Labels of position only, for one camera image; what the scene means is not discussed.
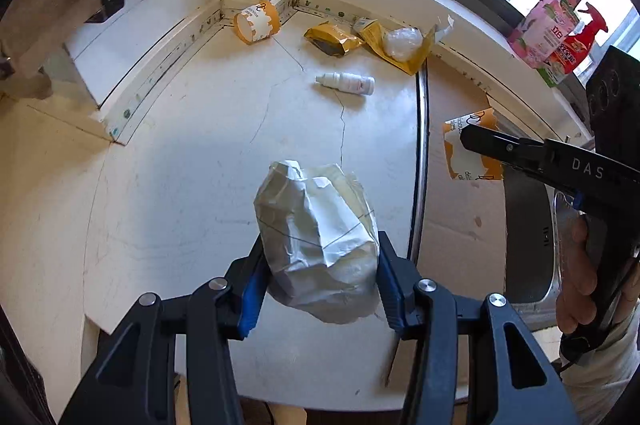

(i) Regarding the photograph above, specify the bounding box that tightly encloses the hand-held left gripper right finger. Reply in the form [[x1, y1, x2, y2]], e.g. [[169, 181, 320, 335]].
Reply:
[[375, 231, 581, 425]]

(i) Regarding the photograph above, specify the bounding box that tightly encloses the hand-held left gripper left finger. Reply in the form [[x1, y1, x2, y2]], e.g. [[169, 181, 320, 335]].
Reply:
[[60, 235, 272, 425]]

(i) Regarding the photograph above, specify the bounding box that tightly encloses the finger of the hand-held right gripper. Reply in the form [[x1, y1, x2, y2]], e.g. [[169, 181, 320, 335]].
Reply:
[[459, 124, 552, 179]]

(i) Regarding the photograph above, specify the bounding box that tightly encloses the orange and white paper sleeve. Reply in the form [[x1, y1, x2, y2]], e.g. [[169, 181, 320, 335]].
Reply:
[[442, 107, 503, 182]]

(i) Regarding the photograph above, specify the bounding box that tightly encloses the white paper bag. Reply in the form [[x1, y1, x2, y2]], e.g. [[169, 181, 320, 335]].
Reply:
[[253, 160, 381, 325]]

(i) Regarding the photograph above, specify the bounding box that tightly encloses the person's right forearm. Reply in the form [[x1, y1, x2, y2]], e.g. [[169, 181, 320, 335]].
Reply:
[[562, 300, 640, 425]]

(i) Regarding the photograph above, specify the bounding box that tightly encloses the person's right hand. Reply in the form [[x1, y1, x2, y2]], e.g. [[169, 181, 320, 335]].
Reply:
[[556, 214, 601, 336]]

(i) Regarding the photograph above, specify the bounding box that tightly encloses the metal sink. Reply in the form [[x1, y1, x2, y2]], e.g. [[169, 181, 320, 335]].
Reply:
[[502, 165, 591, 306]]

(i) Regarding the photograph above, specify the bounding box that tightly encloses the pink refill pouch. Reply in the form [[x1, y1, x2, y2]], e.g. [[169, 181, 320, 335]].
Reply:
[[507, 0, 581, 70]]

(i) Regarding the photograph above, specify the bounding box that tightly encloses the large yellow packet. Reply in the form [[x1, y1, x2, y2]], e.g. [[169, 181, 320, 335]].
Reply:
[[360, 21, 437, 76]]

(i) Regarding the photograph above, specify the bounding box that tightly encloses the torn white wrapper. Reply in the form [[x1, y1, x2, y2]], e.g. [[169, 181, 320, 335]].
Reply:
[[431, 15, 456, 46]]

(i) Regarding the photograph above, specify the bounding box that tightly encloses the clear plastic wad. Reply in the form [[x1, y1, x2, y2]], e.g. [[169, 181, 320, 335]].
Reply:
[[382, 26, 425, 60]]

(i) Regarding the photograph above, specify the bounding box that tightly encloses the small white dropper bottle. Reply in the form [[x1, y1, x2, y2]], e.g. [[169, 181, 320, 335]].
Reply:
[[315, 73, 376, 96]]

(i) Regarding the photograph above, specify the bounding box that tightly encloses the dark yellow foil packet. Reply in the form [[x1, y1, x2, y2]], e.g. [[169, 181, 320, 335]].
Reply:
[[304, 21, 365, 58]]

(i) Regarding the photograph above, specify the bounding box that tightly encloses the orange and white paper cup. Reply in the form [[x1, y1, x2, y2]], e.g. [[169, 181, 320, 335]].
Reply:
[[233, 1, 282, 44]]

